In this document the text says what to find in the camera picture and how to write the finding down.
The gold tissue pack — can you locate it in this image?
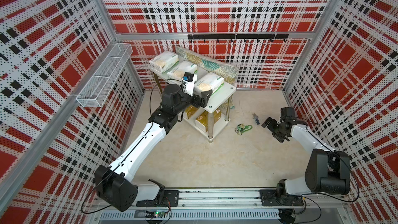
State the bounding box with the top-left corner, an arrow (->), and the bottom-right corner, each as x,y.
183,105 -> 198,119
195,109 -> 222,132

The white green tissue pack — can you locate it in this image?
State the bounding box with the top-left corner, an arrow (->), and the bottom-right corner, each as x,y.
167,60 -> 198,80
194,73 -> 224,94
149,51 -> 179,73

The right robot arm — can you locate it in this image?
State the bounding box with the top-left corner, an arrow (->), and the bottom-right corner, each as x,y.
261,107 -> 351,205

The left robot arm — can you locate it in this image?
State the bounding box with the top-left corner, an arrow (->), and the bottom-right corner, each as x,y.
94,84 -> 212,212

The white two-tier shelf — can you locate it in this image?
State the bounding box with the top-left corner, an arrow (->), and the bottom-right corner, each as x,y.
148,65 -> 236,143

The fan pattern cushion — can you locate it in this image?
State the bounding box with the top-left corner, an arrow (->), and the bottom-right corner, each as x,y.
176,46 -> 238,109

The green circuit board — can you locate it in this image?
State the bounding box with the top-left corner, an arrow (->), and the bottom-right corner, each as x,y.
145,211 -> 167,219

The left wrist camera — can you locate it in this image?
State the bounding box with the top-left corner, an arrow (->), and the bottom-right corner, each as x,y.
181,72 -> 198,96

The grey rabbit figure keychain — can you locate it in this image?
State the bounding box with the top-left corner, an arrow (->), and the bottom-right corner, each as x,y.
252,113 -> 260,125

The green sloth figure keychain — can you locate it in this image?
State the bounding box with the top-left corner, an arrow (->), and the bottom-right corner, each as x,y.
235,124 -> 252,135

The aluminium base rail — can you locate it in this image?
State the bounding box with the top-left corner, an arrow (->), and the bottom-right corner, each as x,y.
87,188 -> 355,224

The black wall hook rail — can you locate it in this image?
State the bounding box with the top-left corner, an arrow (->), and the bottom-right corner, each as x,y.
187,33 -> 289,41

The white wire mesh basket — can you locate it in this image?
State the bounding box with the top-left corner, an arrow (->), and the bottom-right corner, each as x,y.
76,43 -> 132,107

